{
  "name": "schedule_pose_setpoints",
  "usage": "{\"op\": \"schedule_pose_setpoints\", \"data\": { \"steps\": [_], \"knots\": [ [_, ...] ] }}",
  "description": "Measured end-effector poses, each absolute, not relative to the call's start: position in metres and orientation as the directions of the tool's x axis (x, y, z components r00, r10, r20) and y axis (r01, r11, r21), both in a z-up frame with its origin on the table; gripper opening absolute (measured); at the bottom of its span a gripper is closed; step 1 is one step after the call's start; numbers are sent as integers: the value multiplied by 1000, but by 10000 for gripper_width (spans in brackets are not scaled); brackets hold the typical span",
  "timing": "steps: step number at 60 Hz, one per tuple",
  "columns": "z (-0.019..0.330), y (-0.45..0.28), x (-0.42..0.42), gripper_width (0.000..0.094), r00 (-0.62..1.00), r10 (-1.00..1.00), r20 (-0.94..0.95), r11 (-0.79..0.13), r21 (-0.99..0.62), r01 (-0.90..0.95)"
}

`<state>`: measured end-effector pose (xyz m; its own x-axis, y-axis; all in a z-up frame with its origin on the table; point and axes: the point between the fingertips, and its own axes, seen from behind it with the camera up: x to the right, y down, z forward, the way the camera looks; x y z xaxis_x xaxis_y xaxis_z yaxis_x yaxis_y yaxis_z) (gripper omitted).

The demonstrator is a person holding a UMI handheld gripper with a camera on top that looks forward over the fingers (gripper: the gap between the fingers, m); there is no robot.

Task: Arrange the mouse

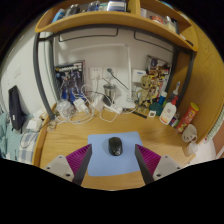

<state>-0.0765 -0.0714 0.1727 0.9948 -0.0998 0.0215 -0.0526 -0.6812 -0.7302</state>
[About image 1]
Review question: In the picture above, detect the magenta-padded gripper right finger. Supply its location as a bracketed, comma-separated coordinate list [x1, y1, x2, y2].
[134, 143, 184, 186]

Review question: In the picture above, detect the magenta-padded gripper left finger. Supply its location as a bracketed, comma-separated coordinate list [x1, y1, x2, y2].
[43, 143, 94, 187]

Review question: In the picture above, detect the black computer mouse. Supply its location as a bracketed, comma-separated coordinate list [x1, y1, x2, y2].
[108, 136, 124, 157]

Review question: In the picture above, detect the light blue mouse pad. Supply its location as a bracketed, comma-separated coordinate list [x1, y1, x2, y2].
[87, 131, 148, 178]

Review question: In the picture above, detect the small white cup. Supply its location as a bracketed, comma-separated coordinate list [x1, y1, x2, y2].
[183, 141, 199, 157]

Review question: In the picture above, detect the white mug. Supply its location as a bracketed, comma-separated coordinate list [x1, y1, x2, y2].
[181, 123, 198, 144]

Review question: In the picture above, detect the white paper box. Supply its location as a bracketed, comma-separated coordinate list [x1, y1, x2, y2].
[26, 118, 44, 133]

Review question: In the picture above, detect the white pump lotion bottle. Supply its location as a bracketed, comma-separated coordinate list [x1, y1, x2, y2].
[158, 95, 179, 126]

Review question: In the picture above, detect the red snack can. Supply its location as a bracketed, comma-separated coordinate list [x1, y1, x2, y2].
[176, 101, 200, 134]

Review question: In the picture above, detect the bed with teal blanket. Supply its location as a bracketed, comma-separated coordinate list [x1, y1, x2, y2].
[0, 111, 40, 165]

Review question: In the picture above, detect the clear plastic jar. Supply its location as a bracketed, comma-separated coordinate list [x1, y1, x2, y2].
[55, 98, 73, 119]

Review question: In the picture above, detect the teal box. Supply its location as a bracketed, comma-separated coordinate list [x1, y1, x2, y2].
[148, 101, 164, 117]

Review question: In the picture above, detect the small white charger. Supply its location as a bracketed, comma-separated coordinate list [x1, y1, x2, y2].
[73, 97, 87, 114]

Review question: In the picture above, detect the blue bottle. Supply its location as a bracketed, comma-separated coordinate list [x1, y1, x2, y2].
[158, 90, 168, 107]

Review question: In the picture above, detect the black backpack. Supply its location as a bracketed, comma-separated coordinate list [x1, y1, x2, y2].
[8, 85, 26, 131]

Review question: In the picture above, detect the large white power adapter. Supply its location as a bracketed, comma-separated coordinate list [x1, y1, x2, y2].
[90, 95, 105, 112]

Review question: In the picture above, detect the brown tree figure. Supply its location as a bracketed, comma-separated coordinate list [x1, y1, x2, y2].
[135, 74, 158, 119]

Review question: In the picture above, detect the white power strip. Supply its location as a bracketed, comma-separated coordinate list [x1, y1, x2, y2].
[102, 103, 124, 115]

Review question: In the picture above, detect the blue robot model kit box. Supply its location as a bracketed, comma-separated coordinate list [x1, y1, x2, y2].
[54, 60, 87, 103]

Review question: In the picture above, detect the metal cup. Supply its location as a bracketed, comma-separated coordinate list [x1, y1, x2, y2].
[103, 83, 118, 101]

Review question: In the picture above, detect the colourful model kit box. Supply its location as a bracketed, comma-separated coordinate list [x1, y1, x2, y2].
[145, 54, 173, 99]

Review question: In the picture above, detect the white cable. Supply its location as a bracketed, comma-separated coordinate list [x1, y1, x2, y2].
[49, 83, 124, 125]

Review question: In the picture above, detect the white wall box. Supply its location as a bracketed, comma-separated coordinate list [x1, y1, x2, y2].
[131, 68, 147, 83]

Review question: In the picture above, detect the white wall socket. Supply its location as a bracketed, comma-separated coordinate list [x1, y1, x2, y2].
[103, 66, 118, 79]
[88, 67, 104, 80]

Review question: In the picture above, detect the black cable with plug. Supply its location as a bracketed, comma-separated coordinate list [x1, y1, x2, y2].
[106, 68, 131, 92]

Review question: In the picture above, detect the wooden shelf unit, grey frame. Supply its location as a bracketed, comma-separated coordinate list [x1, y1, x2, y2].
[32, 0, 199, 121]

